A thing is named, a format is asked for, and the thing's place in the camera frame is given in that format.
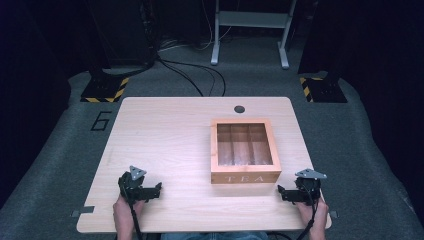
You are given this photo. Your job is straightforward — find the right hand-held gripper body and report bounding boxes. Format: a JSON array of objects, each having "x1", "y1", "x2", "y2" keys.
[{"x1": 294, "y1": 168, "x2": 328, "y2": 206}]

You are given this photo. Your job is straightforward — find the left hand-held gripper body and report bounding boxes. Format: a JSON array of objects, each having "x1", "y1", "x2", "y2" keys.
[{"x1": 117, "y1": 165, "x2": 148, "y2": 205}]

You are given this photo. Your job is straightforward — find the person's right hand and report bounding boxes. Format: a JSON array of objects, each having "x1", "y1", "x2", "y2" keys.
[{"x1": 295, "y1": 197, "x2": 330, "y2": 225}]

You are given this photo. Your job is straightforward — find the person's left hand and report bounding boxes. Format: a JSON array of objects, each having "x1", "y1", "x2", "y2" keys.
[{"x1": 112, "y1": 194, "x2": 146, "y2": 224}]

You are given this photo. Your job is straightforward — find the wooden box with glass lid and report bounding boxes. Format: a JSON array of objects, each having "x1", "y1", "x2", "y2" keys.
[{"x1": 209, "y1": 118, "x2": 283, "y2": 185}]

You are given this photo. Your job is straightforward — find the black hazard-striped stand base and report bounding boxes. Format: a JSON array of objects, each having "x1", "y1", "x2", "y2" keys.
[
  {"x1": 80, "y1": 68, "x2": 131, "y2": 104},
  {"x1": 298, "y1": 75, "x2": 348, "y2": 104}
]

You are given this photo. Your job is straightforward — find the black cabinet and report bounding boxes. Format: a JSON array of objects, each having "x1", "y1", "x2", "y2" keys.
[{"x1": 84, "y1": 0, "x2": 158, "y2": 69}]

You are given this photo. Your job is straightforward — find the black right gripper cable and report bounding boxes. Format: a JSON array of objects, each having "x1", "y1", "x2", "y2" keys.
[{"x1": 295, "y1": 186, "x2": 322, "y2": 240}]

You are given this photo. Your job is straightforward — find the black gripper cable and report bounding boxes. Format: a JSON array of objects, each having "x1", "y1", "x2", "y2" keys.
[
  {"x1": 128, "y1": 201, "x2": 144, "y2": 240},
  {"x1": 295, "y1": 186, "x2": 322, "y2": 240}
]

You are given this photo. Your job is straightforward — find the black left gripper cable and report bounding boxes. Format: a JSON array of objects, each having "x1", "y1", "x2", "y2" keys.
[{"x1": 128, "y1": 201, "x2": 144, "y2": 240}]

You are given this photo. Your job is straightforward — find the black floor cables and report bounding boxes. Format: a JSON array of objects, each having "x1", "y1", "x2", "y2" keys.
[{"x1": 155, "y1": 57, "x2": 228, "y2": 98}]

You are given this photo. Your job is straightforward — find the white floor cables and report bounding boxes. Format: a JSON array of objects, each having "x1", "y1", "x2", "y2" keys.
[{"x1": 158, "y1": 0, "x2": 234, "y2": 53}]

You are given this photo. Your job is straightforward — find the white metal stand frame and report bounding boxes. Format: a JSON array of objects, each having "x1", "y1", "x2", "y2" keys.
[{"x1": 210, "y1": 0, "x2": 298, "y2": 70}]

